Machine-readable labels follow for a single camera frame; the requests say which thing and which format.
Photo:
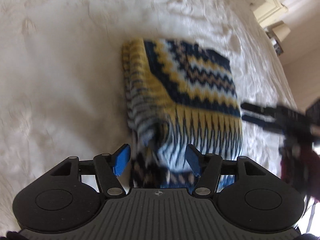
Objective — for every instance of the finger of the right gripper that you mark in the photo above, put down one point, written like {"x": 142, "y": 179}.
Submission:
{"x": 265, "y": 125}
{"x": 259, "y": 110}

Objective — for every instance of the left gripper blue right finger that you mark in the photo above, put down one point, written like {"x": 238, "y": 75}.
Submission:
{"x": 205, "y": 167}

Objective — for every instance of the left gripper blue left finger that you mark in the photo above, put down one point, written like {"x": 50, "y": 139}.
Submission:
{"x": 108, "y": 167}

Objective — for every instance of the navy yellow patterned knit sweater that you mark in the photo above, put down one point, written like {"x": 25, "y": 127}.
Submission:
{"x": 177, "y": 94}

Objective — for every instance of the cream table lamp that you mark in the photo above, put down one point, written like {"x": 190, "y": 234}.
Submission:
{"x": 277, "y": 33}

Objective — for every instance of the cream floral bedspread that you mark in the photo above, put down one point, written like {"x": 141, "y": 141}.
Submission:
{"x": 62, "y": 89}

